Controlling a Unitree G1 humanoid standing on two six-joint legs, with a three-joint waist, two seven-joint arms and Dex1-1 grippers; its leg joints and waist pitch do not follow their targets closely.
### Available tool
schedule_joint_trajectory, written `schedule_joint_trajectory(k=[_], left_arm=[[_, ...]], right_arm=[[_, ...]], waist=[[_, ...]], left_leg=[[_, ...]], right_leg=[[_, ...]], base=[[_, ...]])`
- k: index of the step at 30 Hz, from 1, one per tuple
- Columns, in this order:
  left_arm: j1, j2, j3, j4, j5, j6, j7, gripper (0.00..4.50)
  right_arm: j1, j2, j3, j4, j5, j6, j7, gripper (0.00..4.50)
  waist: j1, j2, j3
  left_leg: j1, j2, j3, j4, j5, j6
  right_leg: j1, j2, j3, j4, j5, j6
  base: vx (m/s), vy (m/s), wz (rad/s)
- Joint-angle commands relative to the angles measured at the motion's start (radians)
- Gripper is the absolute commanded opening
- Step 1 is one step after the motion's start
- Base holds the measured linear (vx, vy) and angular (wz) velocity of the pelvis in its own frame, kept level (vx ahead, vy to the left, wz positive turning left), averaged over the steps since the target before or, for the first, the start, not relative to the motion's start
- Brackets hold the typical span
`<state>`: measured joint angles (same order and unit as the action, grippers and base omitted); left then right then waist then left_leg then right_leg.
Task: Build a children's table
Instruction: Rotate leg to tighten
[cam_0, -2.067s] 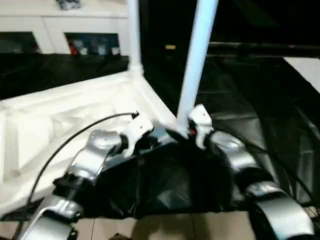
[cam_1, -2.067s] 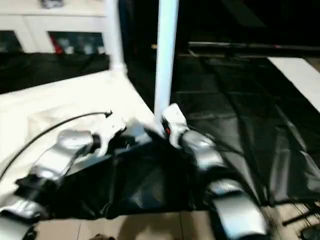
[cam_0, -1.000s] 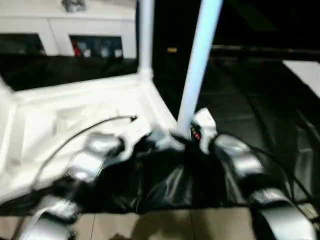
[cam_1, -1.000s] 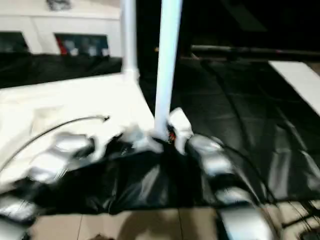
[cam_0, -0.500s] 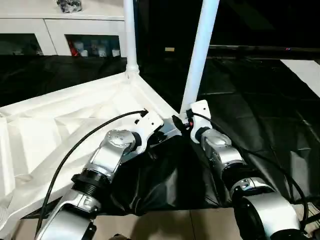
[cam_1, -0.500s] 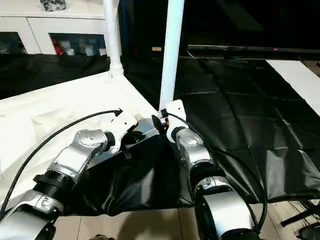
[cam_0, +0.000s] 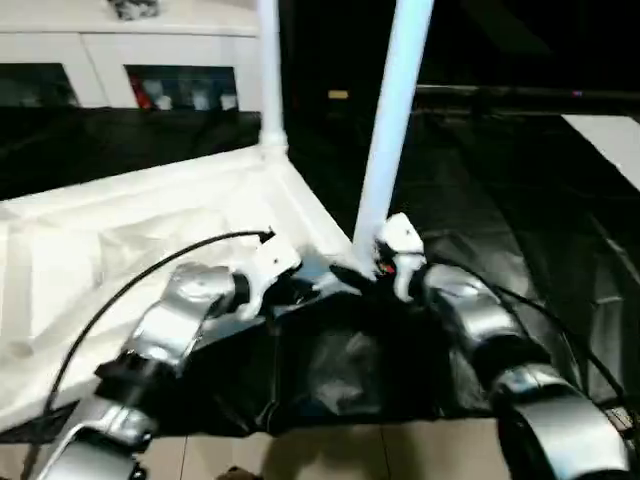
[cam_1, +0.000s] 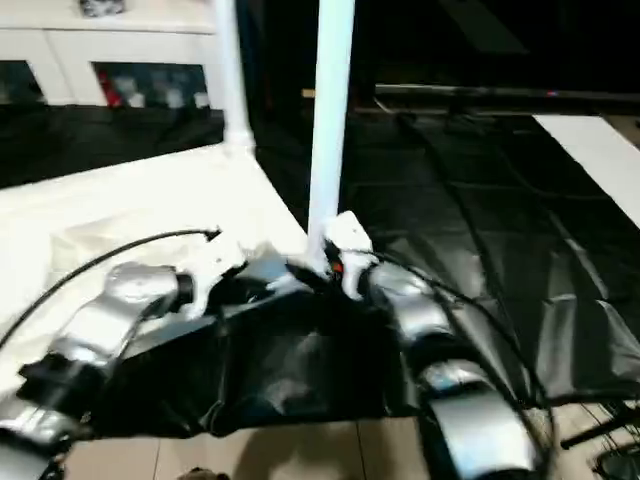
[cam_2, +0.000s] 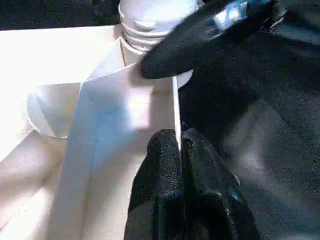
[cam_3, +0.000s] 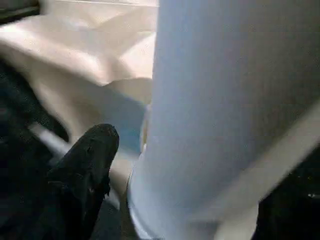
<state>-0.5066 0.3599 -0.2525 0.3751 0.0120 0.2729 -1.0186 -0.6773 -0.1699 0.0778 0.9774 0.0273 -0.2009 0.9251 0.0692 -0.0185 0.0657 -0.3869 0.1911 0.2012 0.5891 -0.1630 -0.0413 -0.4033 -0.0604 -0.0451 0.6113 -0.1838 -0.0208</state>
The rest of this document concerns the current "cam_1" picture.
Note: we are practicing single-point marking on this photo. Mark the white jar in cabinet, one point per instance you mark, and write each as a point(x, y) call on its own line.
point(200, 100)

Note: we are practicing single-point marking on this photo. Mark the white plastic table leg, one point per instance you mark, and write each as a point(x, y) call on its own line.
point(330, 125)
point(232, 75)

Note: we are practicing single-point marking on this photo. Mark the white glass-door cabinet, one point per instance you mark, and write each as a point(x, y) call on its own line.
point(100, 45)

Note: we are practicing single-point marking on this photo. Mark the white board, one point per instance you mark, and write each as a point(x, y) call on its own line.
point(600, 160)

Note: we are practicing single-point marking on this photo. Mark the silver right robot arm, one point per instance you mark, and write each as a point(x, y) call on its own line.
point(420, 305)

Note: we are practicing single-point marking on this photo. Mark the red item in cabinet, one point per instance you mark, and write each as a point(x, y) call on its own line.
point(111, 92)

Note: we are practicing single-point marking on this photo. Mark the black stand leg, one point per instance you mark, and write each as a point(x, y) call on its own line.
point(595, 432)

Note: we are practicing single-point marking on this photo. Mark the black table mat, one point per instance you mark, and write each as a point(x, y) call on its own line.
point(475, 250)

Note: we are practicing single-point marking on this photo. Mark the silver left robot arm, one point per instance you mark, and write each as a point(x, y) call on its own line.
point(120, 300)

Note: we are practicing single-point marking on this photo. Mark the black rod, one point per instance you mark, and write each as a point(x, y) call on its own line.
point(500, 92)

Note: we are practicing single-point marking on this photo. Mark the white plastic table top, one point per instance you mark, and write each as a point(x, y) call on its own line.
point(125, 200)

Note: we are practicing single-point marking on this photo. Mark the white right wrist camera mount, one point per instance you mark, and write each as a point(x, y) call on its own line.
point(350, 235)

